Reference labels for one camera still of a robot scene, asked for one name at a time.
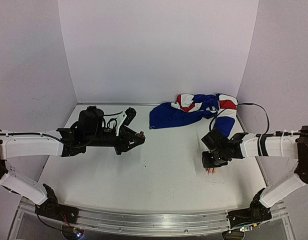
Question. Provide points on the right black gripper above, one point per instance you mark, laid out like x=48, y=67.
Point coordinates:
x=210, y=163

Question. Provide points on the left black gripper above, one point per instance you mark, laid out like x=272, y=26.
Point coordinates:
x=124, y=140

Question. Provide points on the dark red nail polish bottle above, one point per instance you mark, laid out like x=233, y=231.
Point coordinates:
x=141, y=135

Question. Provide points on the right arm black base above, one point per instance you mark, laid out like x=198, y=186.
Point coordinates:
x=256, y=213

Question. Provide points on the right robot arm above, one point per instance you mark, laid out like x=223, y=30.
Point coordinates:
x=281, y=144

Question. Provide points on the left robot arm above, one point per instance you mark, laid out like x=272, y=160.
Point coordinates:
x=16, y=144

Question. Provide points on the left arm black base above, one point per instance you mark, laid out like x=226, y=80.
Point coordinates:
x=51, y=209

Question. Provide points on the mannequin hand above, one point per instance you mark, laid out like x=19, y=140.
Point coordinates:
x=211, y=171

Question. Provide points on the blue red white jacket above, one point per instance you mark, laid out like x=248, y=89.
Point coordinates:
x=190, y=108

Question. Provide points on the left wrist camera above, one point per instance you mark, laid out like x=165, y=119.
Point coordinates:
x=124, y=118

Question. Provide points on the aluminium front rail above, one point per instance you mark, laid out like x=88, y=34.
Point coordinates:
x=154, y=224

